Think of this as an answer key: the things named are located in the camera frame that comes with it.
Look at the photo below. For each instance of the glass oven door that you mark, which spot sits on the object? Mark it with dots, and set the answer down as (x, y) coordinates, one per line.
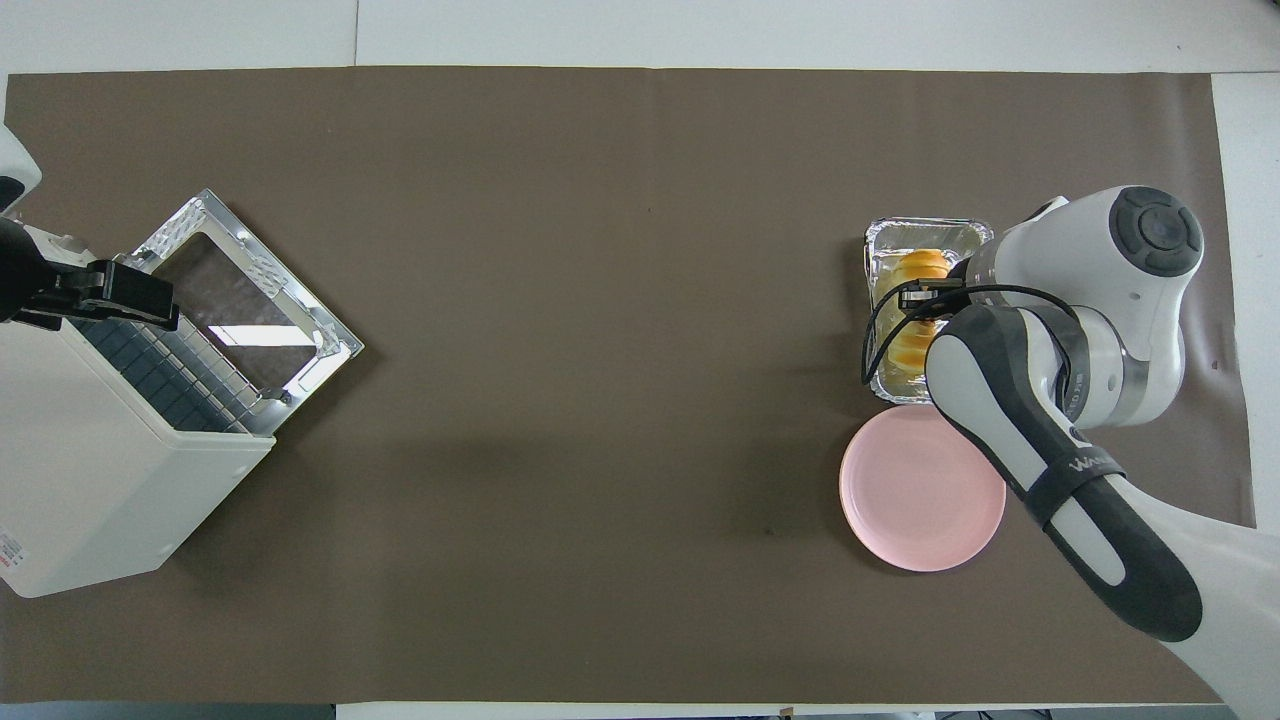
(240, 300)

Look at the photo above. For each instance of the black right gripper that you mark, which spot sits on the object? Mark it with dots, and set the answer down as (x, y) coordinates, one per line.
(957, 285)

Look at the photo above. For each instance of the aluminium foil tray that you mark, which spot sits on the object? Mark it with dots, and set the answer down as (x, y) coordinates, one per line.
(890, 235)

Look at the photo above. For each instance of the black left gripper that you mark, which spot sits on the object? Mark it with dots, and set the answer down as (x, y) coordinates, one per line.
(25, 280)

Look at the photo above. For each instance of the pink round plate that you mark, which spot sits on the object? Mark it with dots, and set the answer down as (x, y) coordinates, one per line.
(920, 490)

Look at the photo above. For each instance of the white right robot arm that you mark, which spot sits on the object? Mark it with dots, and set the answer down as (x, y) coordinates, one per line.
(1080, 330)

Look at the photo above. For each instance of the cream toaster oven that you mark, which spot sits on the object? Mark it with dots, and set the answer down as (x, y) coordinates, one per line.
(90, 480)

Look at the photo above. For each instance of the brown table mat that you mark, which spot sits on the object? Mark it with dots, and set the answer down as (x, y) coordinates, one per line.
(600, 350)

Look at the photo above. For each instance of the sliced yellow bread loaf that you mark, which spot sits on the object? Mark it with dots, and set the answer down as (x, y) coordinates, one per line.
(915, 345)

